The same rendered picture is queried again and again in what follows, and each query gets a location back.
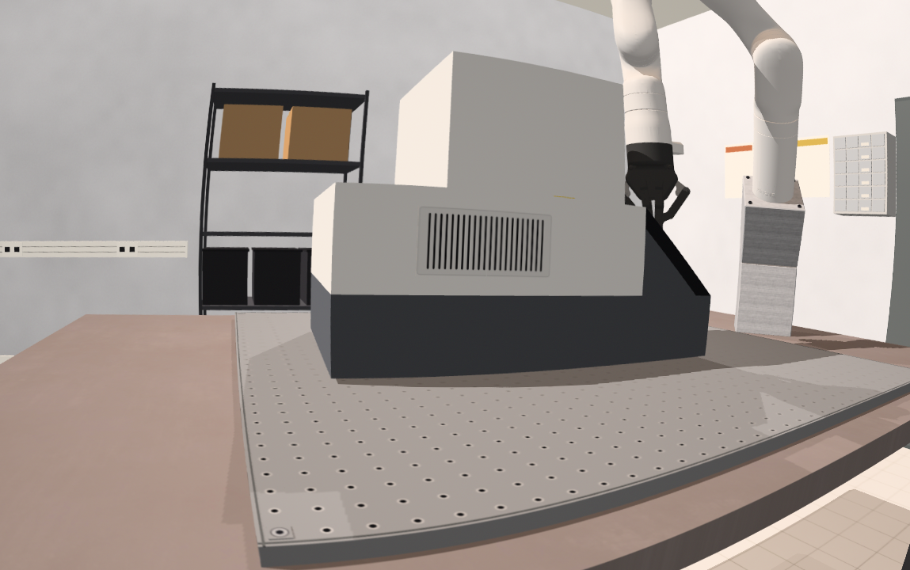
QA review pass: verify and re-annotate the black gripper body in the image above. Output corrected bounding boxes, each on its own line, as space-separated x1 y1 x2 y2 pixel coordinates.
626 142 678 201

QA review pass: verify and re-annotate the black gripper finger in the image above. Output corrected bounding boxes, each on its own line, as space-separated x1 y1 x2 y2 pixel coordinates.
625 178 653 216
654 177 691 229

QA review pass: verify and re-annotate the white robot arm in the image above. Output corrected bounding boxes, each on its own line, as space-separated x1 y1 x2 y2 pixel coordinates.
611 0 803 203

